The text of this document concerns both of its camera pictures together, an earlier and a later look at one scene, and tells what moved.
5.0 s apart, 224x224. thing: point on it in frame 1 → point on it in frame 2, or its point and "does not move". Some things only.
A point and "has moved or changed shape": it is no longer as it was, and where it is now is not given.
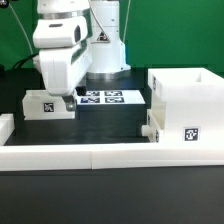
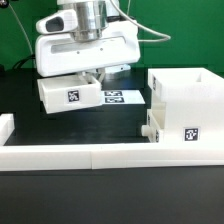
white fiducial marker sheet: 109,97 does not move
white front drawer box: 156,121 does not move
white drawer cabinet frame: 194,104 does not move
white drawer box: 39,104 has moved or changed shape
